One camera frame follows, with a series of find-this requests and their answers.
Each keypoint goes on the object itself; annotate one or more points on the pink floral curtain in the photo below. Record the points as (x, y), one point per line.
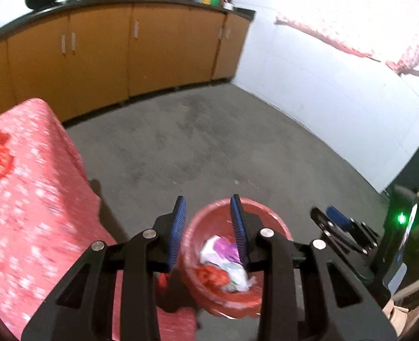
(355, 14)

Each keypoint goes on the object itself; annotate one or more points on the white and purple plastic wrapper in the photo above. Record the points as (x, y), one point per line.
(216, 248)

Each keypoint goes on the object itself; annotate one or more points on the red lined plastic waste bin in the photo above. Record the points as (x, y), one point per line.
(209, 216)

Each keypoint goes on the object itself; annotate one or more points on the person's right hand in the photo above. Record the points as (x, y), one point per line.
(405, 318)

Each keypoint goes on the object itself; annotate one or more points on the white mug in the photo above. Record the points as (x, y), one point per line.
(228, 6)

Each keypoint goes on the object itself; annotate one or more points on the white green printed plastic bag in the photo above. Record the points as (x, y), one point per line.
(239, 275)

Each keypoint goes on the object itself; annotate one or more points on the large red plastic bag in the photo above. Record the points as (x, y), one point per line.
(209, 275)

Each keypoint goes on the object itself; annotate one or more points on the red floral tablecloth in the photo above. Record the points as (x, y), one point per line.
(35, 202)

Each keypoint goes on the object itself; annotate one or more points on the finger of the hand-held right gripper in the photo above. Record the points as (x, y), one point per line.
(325, 222)
(339, 218)

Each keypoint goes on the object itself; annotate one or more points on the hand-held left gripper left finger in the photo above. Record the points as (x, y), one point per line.
(179, 227)

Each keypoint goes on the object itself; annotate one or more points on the wooden base cabinets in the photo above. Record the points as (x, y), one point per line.
(99, 53)

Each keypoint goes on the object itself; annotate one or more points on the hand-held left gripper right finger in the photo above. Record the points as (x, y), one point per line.
(237, 227)

